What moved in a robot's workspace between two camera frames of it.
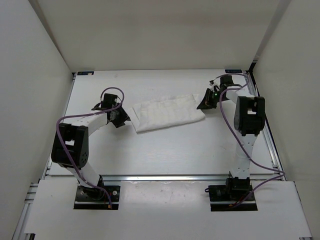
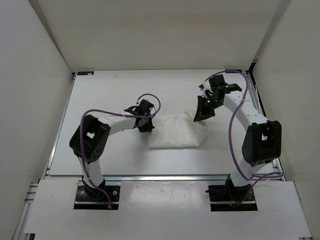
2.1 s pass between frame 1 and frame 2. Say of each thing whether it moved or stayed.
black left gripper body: moved
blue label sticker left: stayed
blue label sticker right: stayed
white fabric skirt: moved
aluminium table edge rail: stayed
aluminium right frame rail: stayed
